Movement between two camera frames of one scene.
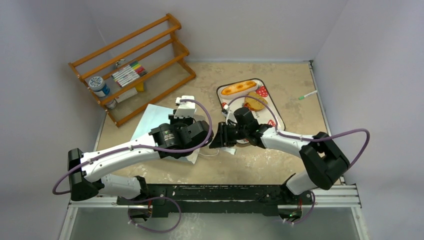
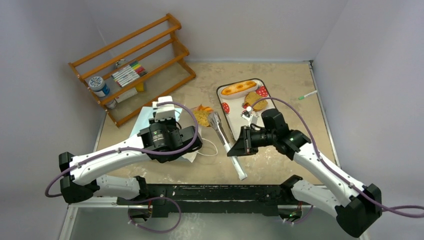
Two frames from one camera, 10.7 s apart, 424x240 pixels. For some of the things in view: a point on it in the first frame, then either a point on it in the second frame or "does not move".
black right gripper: [224, 134] -> [247, 139]
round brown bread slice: [254, 104] does not move
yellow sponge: [139, 86] does not move
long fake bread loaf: [238, 89] does not move
